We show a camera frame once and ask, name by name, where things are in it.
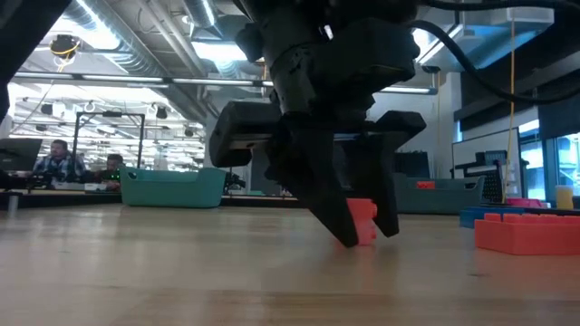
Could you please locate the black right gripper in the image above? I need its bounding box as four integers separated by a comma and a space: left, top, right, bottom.
209, 20, 427, 249

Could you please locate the small orange toy brick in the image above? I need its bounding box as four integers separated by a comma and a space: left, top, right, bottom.
346, 197, 379, 247

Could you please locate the black cabinet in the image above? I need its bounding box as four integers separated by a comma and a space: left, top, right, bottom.
393, 151, 430, 178

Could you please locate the grey-blue plastic bin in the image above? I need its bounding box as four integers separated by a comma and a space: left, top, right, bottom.
391, 174, 486, 215

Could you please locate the linear ceiling light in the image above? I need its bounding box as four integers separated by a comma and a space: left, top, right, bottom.
379, 85, 431, 95
81, 74, 165, 84
13, 72, 76, 82
171, 77, 273, 87

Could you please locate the whiteboard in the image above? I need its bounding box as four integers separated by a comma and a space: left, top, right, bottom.
451, 127, 522, 198

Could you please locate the blue toy brick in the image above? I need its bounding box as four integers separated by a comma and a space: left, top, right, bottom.
459, 206, 529, 229

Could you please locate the black pegboard rack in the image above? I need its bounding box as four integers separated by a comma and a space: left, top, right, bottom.
450, 149, 512, 204

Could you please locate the pink toy brick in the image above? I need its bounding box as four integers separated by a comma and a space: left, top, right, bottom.
505, 197, 547, 209

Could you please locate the teal plastic bin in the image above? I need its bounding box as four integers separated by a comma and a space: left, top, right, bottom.
118, 166, 227, 209

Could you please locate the yellow cup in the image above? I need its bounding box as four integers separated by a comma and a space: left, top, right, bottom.
555, 184, 575, 211

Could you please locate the person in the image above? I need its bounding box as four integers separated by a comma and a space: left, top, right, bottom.
92, 153, 126, 191
34, 139, 87, 182

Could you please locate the white tray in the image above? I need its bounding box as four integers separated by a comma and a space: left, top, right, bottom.
53, 181, 108, 191

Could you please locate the black computer monitor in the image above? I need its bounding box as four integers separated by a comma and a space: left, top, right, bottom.
0, 138, 44, 178

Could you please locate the black aluminium frame rail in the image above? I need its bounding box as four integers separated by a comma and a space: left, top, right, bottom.
0, 193, 122, 211
482, 206, 580, 216
220, 195, 309, 210

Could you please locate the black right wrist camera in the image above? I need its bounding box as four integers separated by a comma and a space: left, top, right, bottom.
316, 17, 421, 99

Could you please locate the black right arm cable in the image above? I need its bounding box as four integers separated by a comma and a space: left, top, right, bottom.
407, 17, 580, 105

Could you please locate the black gantry frame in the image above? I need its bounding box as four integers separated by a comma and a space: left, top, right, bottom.
72, 111, 147, 169

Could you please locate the silver spiral air duct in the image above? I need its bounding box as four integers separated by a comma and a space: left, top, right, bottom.
183, 0, 224, 40

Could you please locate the yellow ceiling cable reel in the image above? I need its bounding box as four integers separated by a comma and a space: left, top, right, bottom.
49, 34, 82, 60

